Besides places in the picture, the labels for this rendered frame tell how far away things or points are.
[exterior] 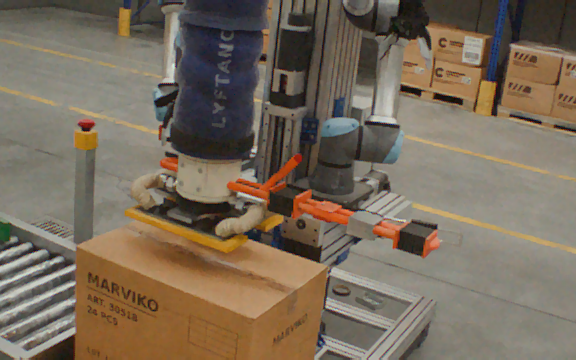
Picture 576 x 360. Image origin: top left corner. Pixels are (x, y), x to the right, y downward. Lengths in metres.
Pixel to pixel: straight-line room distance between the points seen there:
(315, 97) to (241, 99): 0.75
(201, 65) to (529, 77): 7.27
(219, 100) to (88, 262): 0.61
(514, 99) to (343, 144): 6.68
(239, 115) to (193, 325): 0.55
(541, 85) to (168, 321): 7.31
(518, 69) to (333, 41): 6.48
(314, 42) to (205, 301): 1.07
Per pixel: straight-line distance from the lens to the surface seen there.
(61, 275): 2.93
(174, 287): 2.01
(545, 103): 8.99
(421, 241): 1.82
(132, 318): 2.15
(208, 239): 1.97
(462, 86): 9.25
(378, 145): 2.46
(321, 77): 2.65
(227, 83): 1.92
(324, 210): 1.90
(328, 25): 2.62
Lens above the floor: 1.87
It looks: 19 degrees down
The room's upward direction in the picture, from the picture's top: 7 degrees clockwise
